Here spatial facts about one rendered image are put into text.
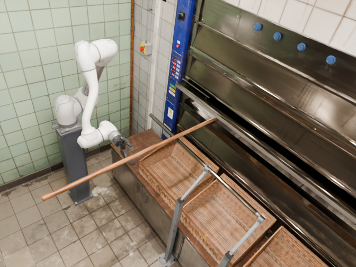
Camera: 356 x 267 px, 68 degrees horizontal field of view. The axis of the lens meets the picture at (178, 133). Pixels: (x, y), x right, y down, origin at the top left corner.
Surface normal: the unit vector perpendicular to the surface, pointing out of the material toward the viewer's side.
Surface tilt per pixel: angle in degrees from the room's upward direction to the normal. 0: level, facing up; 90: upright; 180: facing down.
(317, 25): 90
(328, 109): 70
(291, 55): 90
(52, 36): 90
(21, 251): 0
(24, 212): 0
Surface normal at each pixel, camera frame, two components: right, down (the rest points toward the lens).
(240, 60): -0.68, 0.06
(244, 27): -0.77, 0.33
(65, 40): 0.62, 0.57
